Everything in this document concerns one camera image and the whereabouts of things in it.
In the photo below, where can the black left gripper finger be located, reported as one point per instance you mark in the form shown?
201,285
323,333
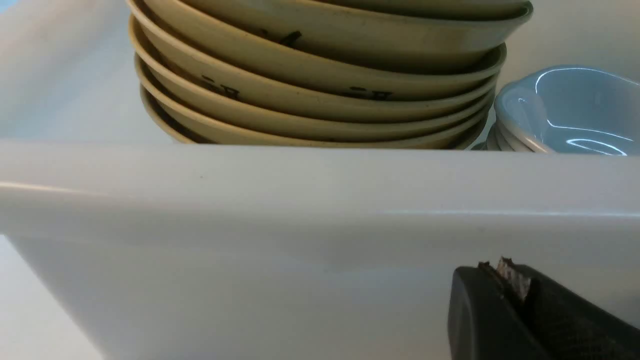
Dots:
514,312

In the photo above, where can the white sauce dish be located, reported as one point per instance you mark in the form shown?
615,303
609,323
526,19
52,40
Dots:
568,109

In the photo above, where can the beige noodle bowl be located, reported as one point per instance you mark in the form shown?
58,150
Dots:
392,42
242,98
189,127
323,130
202,51

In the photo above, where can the large white plastic bin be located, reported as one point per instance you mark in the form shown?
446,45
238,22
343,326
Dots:
160,251

